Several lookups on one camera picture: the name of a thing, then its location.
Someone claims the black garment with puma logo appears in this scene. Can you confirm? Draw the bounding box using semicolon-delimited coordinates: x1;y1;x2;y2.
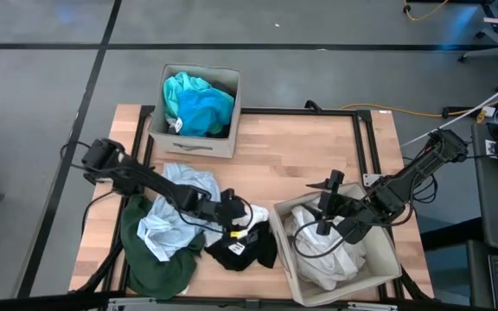
204;219;279;272

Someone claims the beige fabric bin with whites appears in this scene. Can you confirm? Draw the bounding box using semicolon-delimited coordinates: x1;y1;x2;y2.
268;181;404;308

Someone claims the silver bracket plate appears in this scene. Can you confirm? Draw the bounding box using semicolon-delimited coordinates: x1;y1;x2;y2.
362;172;383;187

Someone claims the blue garment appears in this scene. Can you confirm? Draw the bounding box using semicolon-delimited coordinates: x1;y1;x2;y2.
178;88;236;138

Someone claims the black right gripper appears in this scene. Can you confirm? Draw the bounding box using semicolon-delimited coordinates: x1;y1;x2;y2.
305;179;354;237

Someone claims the silver camera rail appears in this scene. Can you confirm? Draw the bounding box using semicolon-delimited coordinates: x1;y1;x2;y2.
105;296;399;311

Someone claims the black table frame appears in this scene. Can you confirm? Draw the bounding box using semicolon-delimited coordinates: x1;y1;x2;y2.
69;99;432;303

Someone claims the white garment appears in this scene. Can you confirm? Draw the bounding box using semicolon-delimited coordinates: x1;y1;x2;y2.
283;202;367;291

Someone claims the long yellow cable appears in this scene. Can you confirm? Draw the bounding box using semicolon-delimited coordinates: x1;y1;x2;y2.
339;89;498;118

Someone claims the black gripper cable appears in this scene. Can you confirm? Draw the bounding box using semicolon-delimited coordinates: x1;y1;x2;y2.
291;219;356;260

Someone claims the dark green garment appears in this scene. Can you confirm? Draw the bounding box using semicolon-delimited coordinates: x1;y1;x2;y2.
119;194;207;300

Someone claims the small white cloth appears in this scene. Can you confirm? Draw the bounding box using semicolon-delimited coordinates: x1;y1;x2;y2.
231;204;271;230

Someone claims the teal garment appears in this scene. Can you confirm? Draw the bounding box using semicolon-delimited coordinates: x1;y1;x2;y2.
163;71;214;130

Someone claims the beige fabric bin with colours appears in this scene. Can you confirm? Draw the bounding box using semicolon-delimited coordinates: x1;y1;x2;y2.
148;63;242;160

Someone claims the light blue shirt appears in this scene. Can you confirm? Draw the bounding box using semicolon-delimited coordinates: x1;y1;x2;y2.
136;162;224;263

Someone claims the white cable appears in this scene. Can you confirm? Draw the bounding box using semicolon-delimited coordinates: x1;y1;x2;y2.
399;71;498;149

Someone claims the short yellow cable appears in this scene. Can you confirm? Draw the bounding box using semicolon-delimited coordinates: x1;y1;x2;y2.
403;0;449;22

